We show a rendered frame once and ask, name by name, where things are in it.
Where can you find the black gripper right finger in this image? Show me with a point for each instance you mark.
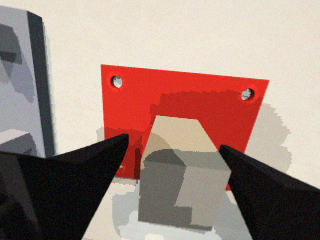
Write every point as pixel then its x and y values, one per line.
pixel 274 205

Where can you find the red board with square handle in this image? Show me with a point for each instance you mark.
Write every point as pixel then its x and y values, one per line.
pixel 176 122

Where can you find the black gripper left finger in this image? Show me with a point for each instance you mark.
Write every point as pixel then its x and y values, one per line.
pixel 59 195

